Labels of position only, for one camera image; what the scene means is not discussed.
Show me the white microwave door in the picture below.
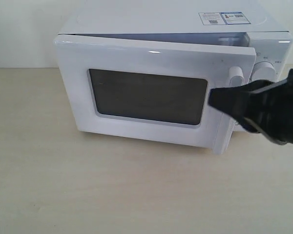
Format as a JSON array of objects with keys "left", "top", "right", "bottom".
[{"left": 54, "top": 35, "right": 256, "bottom": 154}]

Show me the upper white power knob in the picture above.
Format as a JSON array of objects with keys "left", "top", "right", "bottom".
[{"left": 250, "top": 61, "right": 276, "bottom": 81}]

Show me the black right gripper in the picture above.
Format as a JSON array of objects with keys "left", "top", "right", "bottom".
[{"left": 208, "top": 69, "right": 293, "bottom": 145}]

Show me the blue white warning sticker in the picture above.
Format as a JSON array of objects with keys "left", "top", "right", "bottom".
[{"left": 199, "top": 12, "right": 251, "bottom": 25}]

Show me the white Midea microwave body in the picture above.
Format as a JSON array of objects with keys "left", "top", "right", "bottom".
[{"left": 55, "top": 0, "right": 293, "bottom": 81}]

